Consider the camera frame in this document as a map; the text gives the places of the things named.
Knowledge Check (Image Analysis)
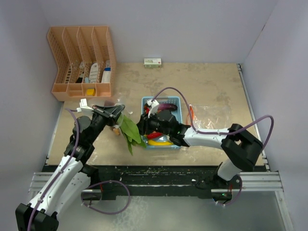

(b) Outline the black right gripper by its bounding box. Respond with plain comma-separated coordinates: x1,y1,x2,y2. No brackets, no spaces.
132,110,171,136

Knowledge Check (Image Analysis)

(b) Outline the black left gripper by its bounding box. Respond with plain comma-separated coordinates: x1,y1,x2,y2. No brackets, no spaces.
88,104,124,144

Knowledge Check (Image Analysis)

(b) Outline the green leafy vegetable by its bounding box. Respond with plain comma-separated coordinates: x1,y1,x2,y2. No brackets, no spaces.
119,114,146,155

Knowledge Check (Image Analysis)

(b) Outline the clear polka dot zip bag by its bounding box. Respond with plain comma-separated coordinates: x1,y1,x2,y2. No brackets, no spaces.
103,97,134,130

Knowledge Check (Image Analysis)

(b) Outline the orange purple papaya slice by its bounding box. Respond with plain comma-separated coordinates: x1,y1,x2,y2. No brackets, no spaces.
110,125,121,136

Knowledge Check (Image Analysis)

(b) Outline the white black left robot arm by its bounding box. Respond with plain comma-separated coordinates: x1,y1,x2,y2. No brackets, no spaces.
15,104,125,231

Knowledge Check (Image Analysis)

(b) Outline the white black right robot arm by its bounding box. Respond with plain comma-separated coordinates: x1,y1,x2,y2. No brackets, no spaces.
137,110,263,188

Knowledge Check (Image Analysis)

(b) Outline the clear bag with orange zipper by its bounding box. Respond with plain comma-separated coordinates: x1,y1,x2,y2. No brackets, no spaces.
190,104,232,129

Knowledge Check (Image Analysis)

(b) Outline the red chili pepper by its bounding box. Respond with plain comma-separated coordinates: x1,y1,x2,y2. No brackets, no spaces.
147,132,163,140

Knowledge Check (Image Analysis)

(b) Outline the light blue plastic basket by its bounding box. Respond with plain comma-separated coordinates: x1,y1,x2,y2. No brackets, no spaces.
137,96,187,150

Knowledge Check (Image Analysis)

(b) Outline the purple eggplant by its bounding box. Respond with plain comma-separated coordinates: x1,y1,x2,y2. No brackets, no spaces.
158,103,178,112

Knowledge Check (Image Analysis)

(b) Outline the yellow block in organizer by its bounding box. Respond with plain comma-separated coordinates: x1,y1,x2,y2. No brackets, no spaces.
86,89,96,96

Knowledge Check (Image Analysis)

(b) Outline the white blue box in organizer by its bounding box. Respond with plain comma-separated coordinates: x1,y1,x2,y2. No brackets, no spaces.
101,60,111,83

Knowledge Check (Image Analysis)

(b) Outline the white bottle in organizer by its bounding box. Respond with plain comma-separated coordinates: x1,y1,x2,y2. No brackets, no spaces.
89,63,99,83

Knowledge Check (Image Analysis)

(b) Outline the green and white small box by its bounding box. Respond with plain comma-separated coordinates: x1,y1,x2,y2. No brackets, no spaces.
143,58,162,68

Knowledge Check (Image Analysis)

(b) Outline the peach plastic file organizer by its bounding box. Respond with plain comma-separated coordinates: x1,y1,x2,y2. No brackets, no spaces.
47,26,117,102

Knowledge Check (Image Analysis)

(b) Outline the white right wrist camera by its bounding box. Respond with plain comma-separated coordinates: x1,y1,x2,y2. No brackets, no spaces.
145,99,159,117

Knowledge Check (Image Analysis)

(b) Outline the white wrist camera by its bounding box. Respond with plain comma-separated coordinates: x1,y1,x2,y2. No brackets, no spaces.
145,99,159,117
76,98,94,115

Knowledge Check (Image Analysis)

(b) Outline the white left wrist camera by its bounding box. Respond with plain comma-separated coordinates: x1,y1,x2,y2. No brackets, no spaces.
76,98,94,115

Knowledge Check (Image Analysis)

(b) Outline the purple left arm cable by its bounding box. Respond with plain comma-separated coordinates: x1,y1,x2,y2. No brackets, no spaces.
26,108,84,231

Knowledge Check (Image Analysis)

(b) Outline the black aluminium base frame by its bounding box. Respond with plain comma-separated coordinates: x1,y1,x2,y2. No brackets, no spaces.
28,165,294,231

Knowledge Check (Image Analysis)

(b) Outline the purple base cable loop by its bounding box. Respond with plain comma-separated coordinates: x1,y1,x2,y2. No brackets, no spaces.
80,180,132,215

